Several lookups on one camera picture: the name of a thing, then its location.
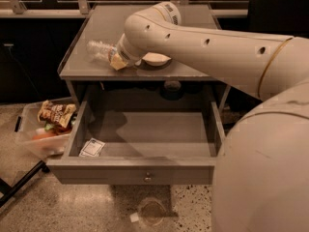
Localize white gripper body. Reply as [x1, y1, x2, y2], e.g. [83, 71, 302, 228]
[116, 34, 145, 67]

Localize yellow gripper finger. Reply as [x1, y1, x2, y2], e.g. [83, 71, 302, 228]
[110, 53, 127, 71]

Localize clear plastic water bottle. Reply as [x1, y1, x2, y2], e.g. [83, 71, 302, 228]
[86, 41, 117, 63]

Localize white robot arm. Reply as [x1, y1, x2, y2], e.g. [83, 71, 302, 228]
[117, 3, 309, 232]

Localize grey cabinet with counter top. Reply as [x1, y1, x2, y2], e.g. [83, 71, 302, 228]
[57, 3, 242, 114]

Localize dark round object under counter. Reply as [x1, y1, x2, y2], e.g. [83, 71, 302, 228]
[160, 81, 183, 101]

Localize grey open top drawer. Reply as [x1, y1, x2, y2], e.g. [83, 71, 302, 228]
[47, 101, 224, 185]

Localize white card in drawer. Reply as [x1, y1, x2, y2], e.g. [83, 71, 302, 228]
[79, 138, 105, 157]

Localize metal drawer knob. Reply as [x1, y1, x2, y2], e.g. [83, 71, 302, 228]
[144, 172, 152, 183]

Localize white paper bowl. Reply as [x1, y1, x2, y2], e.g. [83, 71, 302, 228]
[143, 52, 171, 67]

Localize brown snack bag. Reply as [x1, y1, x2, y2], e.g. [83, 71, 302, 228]
[38, 101, 76, 128]

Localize clear plastic storage bin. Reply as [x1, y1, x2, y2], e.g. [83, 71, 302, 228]
[16, 98, 77, 160]

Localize orange item in bin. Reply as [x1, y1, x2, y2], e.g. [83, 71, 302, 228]
[32, 131, 57, 140]

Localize clear cup on floor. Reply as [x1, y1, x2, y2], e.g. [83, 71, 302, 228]
[138, 197, 166, 226]

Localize black office chair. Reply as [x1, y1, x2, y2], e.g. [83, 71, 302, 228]
[247, 0, 309, 38]

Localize black metal stand leg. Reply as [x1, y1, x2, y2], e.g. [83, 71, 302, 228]
[0, 160, 49, 208]

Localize metal railing frame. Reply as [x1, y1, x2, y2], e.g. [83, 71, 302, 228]
[0, 0, 249, 19]

